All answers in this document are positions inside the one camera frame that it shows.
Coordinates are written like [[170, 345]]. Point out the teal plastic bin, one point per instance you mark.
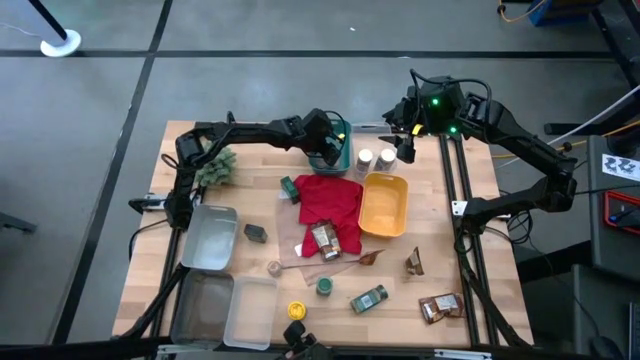
[[346, 161]]

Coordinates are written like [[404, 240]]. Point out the grey stand foot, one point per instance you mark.
[[17, 223]]

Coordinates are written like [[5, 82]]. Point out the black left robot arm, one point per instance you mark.
[[240, 132]]

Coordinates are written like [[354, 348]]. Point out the small brown spice pouch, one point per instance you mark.
[[414, 262]]

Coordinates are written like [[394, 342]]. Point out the black aluminium table frame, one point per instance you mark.
[[164, 285]]

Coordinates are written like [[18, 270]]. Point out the dark grey plastic bin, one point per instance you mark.
[[202, 310]]

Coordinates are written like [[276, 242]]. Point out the black stand legs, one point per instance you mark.
[[615, 35]]

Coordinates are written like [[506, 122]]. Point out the red-framed device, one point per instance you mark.
[[607, 210]]

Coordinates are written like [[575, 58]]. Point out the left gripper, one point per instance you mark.
[[322, 130]]

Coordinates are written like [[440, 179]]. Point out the brown pouch with white label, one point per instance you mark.
[[326, 241]]

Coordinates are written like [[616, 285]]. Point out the brown pouch with orange picture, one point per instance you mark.
[[370, 258]]

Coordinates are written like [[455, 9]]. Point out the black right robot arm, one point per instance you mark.
[[525, 145]]

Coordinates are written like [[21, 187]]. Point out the blue box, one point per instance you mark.
[[560, 11]]

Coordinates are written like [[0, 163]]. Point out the large clear plastic bin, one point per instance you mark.
[[250, 315]]

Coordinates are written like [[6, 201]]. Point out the clear pouch of brown spice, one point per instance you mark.
[[442, 306]]

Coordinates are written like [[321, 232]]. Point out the silver aluminium extrusion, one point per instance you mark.
[[462, 354]]

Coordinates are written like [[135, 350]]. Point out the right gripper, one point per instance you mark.
[[405, 115]]

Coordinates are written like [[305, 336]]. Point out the white round post base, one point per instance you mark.
[[61, 44]]

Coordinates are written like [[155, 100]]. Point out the black computer mouse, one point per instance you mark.
[[606, 349]]

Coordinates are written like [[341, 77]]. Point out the yellow plastic bin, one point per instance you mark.
[[384, 207]]

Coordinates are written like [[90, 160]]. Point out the green-labelled black-lidded spice jar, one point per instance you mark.
[[369, 300]]

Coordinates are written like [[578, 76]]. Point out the white paper tag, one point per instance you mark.
[[283, 195], [298, 249]]

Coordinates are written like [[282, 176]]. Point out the small clear plastic bin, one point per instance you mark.
[[372, 131]]

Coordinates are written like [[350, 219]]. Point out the green-lidded glass spice jar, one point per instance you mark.
[[324, 286]]

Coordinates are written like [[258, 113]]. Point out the white mounting plate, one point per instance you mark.
[[459, 208]]

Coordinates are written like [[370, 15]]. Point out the black spice tin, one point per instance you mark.
[[255, 233]]

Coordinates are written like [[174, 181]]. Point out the white-lidded spice jar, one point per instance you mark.
[[364, 156], [386, 156]]

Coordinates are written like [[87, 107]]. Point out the black device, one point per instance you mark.
[[296, 334]]

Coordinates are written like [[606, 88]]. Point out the green artificial plant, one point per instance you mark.
[[217, 167]]

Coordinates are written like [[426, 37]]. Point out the black cabinet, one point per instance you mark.
[[612, 250]]

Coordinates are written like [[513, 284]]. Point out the red cloth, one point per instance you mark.
[[327, 200]]

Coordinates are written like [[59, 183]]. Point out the black post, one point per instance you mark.
[[49, 20]]

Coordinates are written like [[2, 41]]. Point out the light grey plastic bin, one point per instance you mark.
[[210, 240]]

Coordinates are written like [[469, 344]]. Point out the small green spice tin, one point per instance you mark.
[[290, 189]]

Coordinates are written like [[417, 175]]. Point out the white marker sign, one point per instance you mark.
[[620, 167]]

